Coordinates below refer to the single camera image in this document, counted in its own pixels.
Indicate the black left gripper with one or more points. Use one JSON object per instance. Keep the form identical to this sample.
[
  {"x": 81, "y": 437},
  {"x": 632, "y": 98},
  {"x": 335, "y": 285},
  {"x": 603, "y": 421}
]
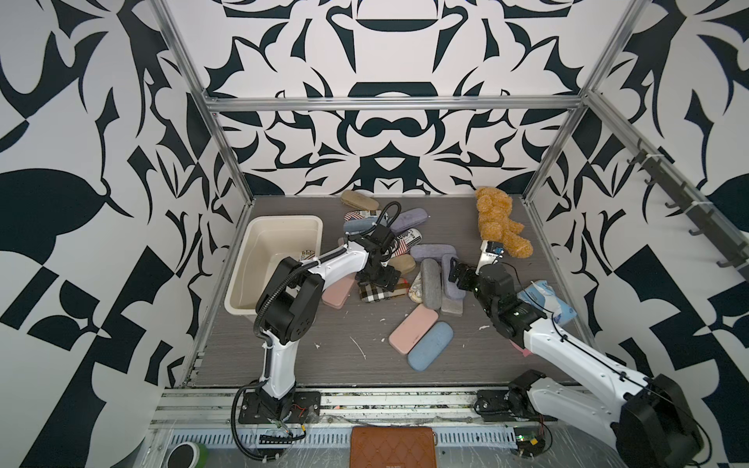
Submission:
[{"x": 389, "y": 281}]

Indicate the tan fabric case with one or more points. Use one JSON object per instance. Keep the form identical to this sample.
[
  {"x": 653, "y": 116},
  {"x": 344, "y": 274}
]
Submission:
[
  {"x": 359, "y": 201},
  {"x": 404, "y": 264}
]

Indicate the blue fabric case front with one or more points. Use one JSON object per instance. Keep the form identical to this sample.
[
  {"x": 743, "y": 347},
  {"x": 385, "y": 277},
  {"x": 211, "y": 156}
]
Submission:
[{"x": 430, "y": 347}]

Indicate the cream plastic storage box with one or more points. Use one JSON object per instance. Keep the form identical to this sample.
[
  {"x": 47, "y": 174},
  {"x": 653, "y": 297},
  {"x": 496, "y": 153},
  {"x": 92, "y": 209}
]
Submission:
[{"x": 268, "y": 240}]

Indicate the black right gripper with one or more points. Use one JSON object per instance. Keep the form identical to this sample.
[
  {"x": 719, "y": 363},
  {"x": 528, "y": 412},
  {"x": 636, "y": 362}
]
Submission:
[{"x": 455, "y": 271}]

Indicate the grey fabric case upright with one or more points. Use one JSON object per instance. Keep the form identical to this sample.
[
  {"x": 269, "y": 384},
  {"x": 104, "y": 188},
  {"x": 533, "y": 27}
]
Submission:
[{"x": 431, "y": 284}]

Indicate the newspaper print case at back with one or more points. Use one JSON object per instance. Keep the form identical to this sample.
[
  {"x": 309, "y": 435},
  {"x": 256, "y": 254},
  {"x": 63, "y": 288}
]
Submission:
[{"x": 361, "y": 215}]

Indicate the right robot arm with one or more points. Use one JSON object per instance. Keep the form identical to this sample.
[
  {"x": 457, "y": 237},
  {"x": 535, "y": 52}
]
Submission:
[{"x": 647, "y": 421}]

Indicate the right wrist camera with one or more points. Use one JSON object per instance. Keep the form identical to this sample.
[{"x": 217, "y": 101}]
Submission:
[{"x": 491, "y": 252}]

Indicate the purple case horizontal middle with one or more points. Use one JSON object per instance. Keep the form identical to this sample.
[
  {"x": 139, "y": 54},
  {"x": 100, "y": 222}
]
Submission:
[{"x": 431, "y": 251}]

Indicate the grey wall hook rail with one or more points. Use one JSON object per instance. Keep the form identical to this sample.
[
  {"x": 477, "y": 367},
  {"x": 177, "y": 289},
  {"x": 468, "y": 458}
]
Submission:
[{"x": 685, "y": 199}]

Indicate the flag newspaper case centre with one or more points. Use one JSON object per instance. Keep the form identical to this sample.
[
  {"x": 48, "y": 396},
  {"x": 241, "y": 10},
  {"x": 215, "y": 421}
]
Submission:
[{"x": 404, "y": 242}]

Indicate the tan teddy bear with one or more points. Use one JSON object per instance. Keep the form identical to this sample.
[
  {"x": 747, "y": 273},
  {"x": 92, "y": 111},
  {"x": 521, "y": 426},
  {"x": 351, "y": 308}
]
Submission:
[{"x": 494, "y": 208}]

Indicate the pink alarm clock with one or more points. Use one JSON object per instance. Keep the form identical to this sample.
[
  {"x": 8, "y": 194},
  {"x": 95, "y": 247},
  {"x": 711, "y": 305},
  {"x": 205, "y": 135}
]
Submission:
[{"x": 524, "y": 352}]

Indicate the map print glasses case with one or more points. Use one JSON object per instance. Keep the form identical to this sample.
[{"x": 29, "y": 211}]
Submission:
[{"x": 415, "y": 292}]

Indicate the pink hard case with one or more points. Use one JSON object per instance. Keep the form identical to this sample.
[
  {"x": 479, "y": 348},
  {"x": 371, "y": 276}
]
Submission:
[
  {"x": 338, "y": 293},
  {"x": 413, "y": 328}
]

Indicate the green tape roll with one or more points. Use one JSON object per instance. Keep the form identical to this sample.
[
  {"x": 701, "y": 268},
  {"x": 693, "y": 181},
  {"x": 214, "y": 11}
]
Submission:
[{"x": 188, "y": 455}]

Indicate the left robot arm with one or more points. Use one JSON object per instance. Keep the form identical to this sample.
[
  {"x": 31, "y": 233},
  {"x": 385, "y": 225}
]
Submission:
[{"x": 288, "y": 305}]

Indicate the pink hard case front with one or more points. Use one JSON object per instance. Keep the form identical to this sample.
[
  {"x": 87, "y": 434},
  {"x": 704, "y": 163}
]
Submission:
[{"x": 413, "y": 328}]

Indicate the blue tissue pack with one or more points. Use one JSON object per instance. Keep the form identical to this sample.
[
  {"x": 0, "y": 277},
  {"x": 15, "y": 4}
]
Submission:
[{"x": 542, "y": 295}]

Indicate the plaid fabric glasses case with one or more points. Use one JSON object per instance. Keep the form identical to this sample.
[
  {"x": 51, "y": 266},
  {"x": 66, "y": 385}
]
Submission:
[{"x": 370, "y": 293}]

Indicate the light blue case at back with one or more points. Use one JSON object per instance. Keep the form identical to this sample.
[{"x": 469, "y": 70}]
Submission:
[{"x": 361, "y": 225}]

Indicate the brown quilted wallet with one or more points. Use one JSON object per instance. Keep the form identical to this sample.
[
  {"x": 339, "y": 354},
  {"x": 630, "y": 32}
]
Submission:
[{"x": 392, "y": 447}]

